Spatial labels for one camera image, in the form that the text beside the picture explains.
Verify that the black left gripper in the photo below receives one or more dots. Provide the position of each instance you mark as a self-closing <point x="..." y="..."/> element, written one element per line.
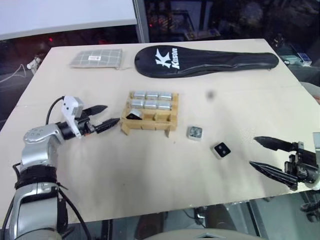
<point x="83" y="125"/>

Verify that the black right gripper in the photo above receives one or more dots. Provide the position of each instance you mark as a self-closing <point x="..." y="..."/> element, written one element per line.
<point x="306" y="167"/>

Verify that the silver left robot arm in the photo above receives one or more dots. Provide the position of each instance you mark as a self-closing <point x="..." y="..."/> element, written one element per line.
<point x="37" y="150"/>

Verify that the wooden compartment tray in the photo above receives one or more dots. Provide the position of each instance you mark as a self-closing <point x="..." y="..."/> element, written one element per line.
<point x="160" y="125"/>

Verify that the small black white cube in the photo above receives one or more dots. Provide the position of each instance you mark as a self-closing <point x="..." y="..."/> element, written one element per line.
<point x="221" y="150"/>

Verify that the grey grid-patterned packaged cloth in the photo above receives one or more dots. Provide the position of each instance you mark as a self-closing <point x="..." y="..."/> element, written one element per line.
<point x="96" y="58"/>

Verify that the dark rounded shape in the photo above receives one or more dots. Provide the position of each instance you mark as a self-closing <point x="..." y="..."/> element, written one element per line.
<point x="216" y="216"/>

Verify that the small white background object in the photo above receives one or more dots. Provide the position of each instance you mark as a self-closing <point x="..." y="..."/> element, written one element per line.
<point x="34" y="62"/>

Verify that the light grey rounded shape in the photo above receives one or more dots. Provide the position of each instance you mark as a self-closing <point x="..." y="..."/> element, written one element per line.
<point x="205" y="235"/>

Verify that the blue and white box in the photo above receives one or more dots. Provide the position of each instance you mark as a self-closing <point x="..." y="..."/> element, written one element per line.
<point x="305" y="58"/>

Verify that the white board panel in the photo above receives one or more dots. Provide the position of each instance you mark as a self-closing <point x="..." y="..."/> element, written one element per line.
<point x="62" y="15"/>

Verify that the black Kason racket bag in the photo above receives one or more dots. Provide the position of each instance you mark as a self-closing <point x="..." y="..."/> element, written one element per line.
<point x="200" y="62"/>

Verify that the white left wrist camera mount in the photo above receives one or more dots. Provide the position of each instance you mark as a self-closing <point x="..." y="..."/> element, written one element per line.
<point x="68" y="107"/>

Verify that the grey metal post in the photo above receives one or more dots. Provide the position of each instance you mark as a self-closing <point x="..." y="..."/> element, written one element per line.
<point x="141" y="20"/>

